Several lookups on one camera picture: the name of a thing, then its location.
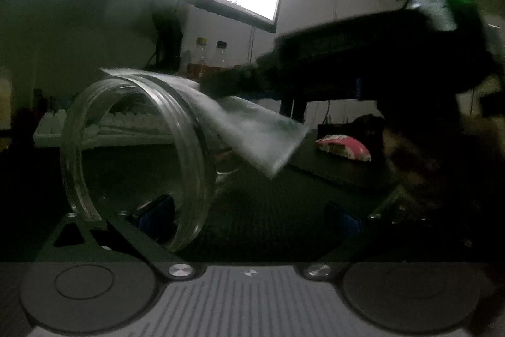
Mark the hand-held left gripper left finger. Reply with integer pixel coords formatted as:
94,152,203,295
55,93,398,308
37,195,204,278

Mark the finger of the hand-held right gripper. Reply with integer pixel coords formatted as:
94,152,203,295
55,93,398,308
199,63,285,100

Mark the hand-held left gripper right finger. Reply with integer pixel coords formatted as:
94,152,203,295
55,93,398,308
302,201,466,278

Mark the white paper tissue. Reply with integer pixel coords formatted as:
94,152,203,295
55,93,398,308
99,67,312,180

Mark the clear glass jar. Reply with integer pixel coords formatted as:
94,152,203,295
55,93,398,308
59,73,237,253

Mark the person's right hand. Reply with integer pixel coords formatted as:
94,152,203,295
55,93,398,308
381,116,474,211

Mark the black-capped clear drink bottle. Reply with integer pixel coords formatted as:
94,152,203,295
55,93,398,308
213,41,230,74

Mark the yellow-capped clear drink bottle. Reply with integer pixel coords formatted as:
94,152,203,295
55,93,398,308
188,38,211,79

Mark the black mouse pad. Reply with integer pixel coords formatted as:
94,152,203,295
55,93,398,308
288,126,399,191

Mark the black monitor stand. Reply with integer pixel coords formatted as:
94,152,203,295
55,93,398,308
152,1,186,70

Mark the black desk mat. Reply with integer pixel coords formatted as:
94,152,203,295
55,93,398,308
0,147,395,262

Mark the white and grey keyboard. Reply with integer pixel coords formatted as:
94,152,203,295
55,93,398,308
33,106,178,148

